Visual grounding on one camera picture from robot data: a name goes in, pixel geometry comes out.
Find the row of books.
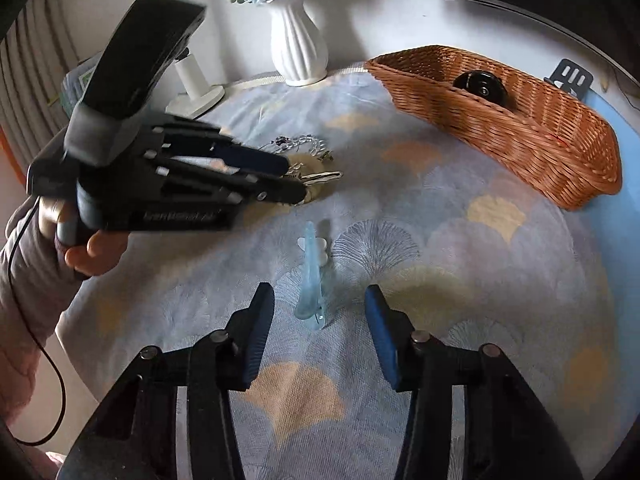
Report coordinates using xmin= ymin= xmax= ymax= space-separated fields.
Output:
xmin=59 ymin=55 xmax=102 ymax=117

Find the silver hair pin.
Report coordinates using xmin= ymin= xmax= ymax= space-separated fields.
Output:
xmin=299 ymin=170 xmax=345 ymax=184

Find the person's left hand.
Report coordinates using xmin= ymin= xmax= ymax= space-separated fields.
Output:
xmin=39 ymin=197 xmax=130 ymax=278

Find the person's left forearm pink sleeve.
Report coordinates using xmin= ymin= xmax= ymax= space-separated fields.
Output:
xmin=0 ymin=199 xmax=87 ymax=480

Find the light blue hair clip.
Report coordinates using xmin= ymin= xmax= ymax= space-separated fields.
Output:
xmin=294 ymin=220 xmax=332 ymax=334

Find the black round object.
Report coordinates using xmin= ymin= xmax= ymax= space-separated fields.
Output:
xmin=452 ymin=70 xmax=516 ymax=111

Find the dark metal phone stand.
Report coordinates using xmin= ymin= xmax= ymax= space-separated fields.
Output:
xmin=544 ymin=58 xmax=595 ymax=97

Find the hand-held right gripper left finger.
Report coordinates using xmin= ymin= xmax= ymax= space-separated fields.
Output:
xmin=65 ymin=282 xmax=276 ymax=480

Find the brown wicker basket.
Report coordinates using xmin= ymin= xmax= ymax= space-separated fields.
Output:
xmin=365 ymin=45 xmax=624 ymax=211

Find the white desk lamp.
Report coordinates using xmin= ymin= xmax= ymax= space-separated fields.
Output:
xmin=62 ymin=0 xmax=226 ymax=121

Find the white ribbed vase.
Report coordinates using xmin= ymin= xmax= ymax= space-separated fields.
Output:
xmin=270 ymin=0 xmax=330 ymax=87

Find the fan-pattern printed tablecloth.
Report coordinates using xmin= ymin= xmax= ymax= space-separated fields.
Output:
xmin=55 ymin=62 xmax=622 ymax=480

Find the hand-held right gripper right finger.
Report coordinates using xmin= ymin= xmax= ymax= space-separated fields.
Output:
xmin=364 ymin=285 xmax=586 ymax=480

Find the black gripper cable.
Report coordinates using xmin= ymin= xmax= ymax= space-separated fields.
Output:
xmin=7 ymin=199 xmax=67 ymax=446

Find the silver chain necklace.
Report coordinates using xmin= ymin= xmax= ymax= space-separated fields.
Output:
xmin=257 ymin=133 xmax=336 ymax=164

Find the white ribbed panel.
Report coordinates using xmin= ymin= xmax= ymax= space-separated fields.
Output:
xmin=0 ymin=0 xmax=82 ymax=171

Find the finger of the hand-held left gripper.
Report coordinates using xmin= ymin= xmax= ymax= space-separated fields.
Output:
xmin=149 ymin=159 xmax=308 ymax=207
xmin=150 ymin=114 xmax=291 ymax=178

